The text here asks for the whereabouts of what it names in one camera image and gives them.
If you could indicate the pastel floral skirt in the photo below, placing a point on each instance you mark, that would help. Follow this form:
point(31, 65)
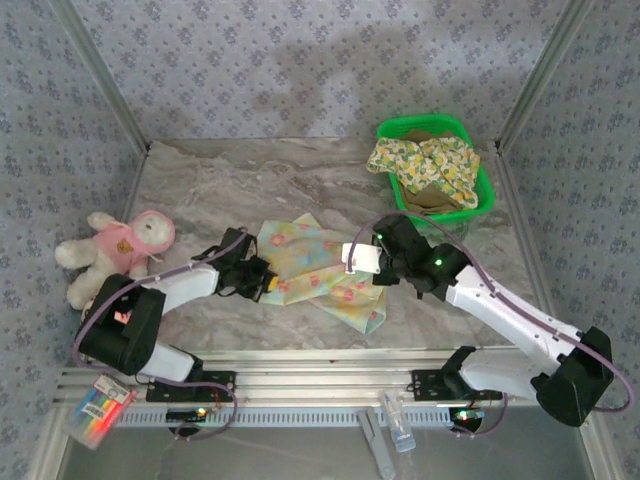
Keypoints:
point(310, 250)

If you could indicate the olive brown skirt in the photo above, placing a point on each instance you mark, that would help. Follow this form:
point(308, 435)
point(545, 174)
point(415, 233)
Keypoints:
point(430, 201)

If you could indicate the lemon print skirt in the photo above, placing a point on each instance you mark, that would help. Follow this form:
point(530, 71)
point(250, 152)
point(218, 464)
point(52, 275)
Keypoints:
point(440, 160)

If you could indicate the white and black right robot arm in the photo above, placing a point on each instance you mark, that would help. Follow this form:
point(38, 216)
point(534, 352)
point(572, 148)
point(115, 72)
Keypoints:
point(500, 315)

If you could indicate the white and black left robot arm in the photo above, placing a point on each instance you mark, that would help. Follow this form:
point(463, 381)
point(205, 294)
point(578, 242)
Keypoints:
point(185, 285)

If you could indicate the green plastic basket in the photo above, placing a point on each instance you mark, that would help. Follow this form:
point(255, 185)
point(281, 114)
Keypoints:
point(487, 195)

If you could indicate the white plush bunny pink hoodie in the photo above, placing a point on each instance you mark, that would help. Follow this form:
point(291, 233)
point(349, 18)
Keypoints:
point(110, 250)

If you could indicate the small circuit board green LED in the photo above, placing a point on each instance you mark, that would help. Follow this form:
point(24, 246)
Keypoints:
point(467, 415)
point(187, 413)

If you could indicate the small clear bottle blue cap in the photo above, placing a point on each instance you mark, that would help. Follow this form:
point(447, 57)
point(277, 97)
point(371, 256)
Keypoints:
point(400, 425)

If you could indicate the grey plastic clip tool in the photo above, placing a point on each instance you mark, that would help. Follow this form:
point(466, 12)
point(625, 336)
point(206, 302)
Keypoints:
point(377, 445)

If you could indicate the pack of coloured markers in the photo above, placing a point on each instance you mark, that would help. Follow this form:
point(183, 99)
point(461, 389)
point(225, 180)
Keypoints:
point(100, 410)

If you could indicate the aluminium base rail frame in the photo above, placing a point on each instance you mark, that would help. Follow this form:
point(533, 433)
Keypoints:
point(320, 370)

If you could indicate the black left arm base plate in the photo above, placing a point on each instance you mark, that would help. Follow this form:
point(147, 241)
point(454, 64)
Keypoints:
point(220, 381)

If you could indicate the aluminium side rail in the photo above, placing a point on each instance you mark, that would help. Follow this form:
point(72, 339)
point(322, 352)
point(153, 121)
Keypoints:
point(525, 230)
point(135, 185)

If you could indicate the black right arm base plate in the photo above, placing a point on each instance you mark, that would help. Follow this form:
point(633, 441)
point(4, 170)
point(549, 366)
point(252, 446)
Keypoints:
point(425, 382)

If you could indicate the aluminium corner post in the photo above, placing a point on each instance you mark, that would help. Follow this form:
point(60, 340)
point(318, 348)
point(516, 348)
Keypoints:
point(104, 75)
point(542, 75)

